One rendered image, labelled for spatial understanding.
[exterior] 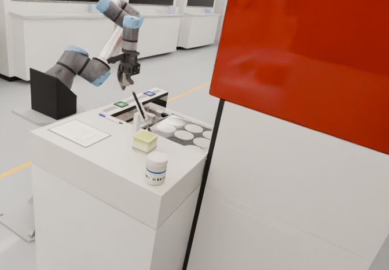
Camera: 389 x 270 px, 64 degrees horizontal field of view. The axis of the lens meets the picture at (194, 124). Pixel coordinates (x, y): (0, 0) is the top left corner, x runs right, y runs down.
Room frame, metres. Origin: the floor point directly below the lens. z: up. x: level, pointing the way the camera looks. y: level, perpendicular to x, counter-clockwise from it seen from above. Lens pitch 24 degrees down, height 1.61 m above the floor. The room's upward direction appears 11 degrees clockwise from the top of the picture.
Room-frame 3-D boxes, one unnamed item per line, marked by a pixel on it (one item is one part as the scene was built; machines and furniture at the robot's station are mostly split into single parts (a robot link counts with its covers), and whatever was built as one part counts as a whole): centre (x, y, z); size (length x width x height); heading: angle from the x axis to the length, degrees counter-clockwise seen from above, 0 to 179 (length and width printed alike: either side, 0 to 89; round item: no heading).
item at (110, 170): (1.10, 0.28, 0.89); 0.62 x 0.35 x 0.14; 67
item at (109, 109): (1.62, 0.35, 0.89); 0.55 x 0.09 x 0.14; 157
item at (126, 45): (1.50, 0.38, 1.28); 0.08 x 0.08 x 0.05
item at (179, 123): (1.42, 0.04, 0.90); 0.34 x 0.34 x 0.01; 67
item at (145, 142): (1.09, 0.18, 1.00); 0.07 x 0.07 x 0.07; 71
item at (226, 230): (1.38, -0.55, 0.41); 0.82 x 0.70 x 0.82; 157
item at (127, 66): (1.50, 0.37, 1.20); 0.09 x 0.08 x 0.12; 68
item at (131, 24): (1.50, 0.38, 1.36); 0.09 x 0.08 x 0.11; 14
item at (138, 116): (1.24, 0.24, 1.03); 0.06 x 0.04 x 0.13; 67
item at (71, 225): (1.39, 0.17, 0.41); 0.96 x 0.64 x 0.82; 157
